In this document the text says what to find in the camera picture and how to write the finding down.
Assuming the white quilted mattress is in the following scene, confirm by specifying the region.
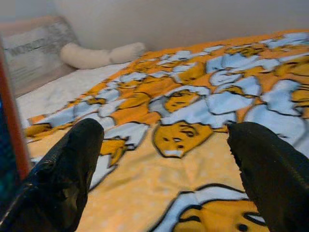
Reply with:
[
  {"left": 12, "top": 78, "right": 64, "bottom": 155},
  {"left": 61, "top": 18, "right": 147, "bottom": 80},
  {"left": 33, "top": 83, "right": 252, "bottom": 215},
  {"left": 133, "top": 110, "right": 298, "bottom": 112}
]
[{"left": 15, "top": 61, "right": 132, "bottom": 129}]

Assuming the yellow cartoon egg blanket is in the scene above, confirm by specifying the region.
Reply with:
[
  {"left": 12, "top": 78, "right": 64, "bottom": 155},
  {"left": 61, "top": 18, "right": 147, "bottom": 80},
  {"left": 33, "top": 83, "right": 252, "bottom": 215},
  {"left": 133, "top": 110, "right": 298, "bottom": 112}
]
[{"left": 23, "top": 29, "right": 309, "bottom": 232}]

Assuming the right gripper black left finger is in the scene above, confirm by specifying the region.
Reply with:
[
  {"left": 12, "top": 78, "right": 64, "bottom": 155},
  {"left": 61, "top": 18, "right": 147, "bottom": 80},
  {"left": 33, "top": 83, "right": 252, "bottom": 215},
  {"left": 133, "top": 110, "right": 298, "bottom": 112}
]
[{"left": 0, "top": 117, "right": 105, "bottom": 232}]

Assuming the long cream bolster pillow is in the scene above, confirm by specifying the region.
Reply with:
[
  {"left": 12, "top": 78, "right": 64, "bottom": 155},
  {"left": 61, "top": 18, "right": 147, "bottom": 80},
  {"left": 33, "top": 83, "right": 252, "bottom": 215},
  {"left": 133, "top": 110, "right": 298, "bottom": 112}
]
[{"left": 59, "top": 42, "right": 147, "bottom": 70}]

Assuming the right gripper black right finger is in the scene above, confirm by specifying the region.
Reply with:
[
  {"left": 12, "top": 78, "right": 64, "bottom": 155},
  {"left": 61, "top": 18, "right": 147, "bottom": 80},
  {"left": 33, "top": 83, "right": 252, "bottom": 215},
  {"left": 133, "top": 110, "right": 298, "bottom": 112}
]
[{"left": 226, "top": 121, "right": 309, "bottom": 232}]

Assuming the grey printed padded headboard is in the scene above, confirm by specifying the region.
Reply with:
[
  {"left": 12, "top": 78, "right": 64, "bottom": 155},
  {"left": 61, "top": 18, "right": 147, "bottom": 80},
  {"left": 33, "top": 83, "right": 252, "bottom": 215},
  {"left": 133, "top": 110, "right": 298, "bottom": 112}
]
[{"left": 0, "top": 15, "right": 80, "bottom": 97}]

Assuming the dark book with red edge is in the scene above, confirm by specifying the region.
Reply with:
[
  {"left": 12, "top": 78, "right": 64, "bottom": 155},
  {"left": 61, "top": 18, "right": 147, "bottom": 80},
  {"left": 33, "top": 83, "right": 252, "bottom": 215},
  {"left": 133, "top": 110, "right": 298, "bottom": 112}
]
[{"left": 0, "top": 33, "right": 32, "bottom": 213}]

